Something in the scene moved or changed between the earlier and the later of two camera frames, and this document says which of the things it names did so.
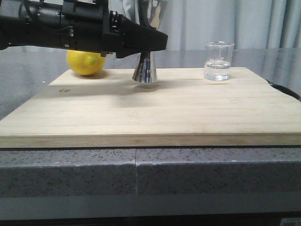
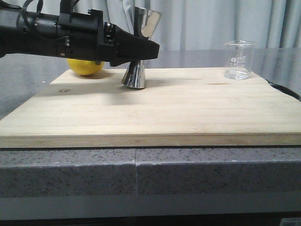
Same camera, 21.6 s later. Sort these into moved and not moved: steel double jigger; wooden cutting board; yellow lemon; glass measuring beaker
Moved: steel double jigger; glass measuring beaker
Not moved: wooden cutting board; yellow lemon
